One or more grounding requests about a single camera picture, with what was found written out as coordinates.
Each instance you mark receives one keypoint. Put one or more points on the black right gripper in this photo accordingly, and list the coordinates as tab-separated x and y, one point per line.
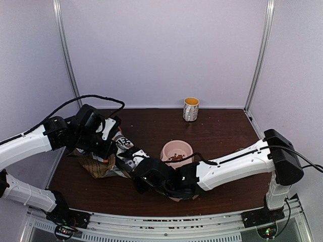
141	188

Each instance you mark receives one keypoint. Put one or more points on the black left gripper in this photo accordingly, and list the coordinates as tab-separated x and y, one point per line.
106	151

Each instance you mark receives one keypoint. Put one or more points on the brown pet food bag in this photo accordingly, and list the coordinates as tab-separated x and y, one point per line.
115	165

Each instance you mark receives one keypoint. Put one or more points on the pink double pet bowl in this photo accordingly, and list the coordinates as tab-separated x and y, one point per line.
181	183

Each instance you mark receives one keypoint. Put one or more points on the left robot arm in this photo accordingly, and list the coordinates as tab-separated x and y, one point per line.
88	130

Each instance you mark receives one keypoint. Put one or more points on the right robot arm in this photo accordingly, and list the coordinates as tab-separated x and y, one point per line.
273	154

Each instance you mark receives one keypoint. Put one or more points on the brown kibble pet food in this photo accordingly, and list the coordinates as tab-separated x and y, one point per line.
177	157

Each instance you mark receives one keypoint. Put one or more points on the floral ceramic mug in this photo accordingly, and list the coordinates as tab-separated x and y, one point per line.
190	109

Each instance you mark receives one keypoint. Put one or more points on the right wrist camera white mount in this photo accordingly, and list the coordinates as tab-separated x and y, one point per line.
135	157

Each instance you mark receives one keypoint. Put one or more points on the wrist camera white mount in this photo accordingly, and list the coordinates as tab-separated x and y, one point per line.
110	128
135	157

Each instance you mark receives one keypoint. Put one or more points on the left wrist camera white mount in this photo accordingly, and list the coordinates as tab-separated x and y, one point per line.
110	128

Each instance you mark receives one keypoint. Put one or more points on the front aluminium rail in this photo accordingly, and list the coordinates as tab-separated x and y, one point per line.
219	227

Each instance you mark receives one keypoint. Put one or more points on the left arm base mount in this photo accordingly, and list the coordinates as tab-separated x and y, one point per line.
68	224

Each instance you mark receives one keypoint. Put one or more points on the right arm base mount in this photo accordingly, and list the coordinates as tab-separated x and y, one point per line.
264	220

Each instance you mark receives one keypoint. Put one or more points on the left aluminium frame post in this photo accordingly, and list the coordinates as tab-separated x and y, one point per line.
66	55

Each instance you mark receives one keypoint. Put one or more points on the aluminium frame post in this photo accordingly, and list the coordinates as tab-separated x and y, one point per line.
266	33
66	55

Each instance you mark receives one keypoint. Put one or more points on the right aluminium frame post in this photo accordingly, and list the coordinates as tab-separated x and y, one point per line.
266	33

